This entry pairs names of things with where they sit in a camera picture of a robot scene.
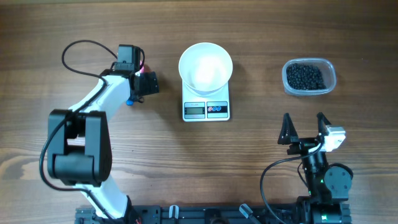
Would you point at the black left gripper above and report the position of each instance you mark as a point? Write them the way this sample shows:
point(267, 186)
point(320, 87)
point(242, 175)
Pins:
point(148, 85)

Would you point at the clear plastic container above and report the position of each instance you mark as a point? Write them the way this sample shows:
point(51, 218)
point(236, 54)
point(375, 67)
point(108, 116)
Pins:
point(327, 69)

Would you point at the pink measuring scoop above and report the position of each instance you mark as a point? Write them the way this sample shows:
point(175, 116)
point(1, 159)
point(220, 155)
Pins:
point(142, 68)

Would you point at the white bowl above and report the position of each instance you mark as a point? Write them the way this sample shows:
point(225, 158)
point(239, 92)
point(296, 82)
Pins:
point(205, 67)

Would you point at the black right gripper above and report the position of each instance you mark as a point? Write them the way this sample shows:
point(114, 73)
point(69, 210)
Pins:
point(301, 143)

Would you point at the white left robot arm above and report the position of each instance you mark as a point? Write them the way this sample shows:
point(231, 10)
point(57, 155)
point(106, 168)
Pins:
point(78, 150)

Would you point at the black beans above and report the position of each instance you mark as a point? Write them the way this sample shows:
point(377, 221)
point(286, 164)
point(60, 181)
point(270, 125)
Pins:
point(305, 77)

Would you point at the black mounting rail base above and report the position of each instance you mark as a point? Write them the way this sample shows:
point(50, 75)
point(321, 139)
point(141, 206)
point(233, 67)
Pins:
point(290, 213)

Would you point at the white digital kitchen scale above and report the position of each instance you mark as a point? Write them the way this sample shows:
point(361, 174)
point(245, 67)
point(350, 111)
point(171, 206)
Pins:
point(200, 106)

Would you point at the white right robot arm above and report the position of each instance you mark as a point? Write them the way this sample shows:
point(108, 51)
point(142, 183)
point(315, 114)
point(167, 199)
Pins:
point(328, 184)

